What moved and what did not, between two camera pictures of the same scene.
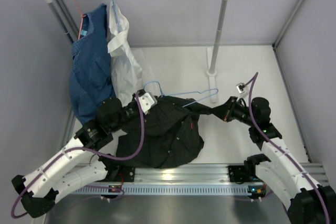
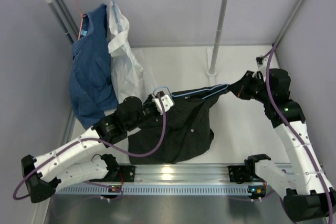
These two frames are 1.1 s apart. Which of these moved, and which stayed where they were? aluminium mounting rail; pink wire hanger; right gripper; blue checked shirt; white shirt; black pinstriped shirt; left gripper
Moved: black pinstriped shirt; left gripper; right gripper
Stayed: pink wire hanger; blue checked shirt; white shirt; aluminium mounting rail
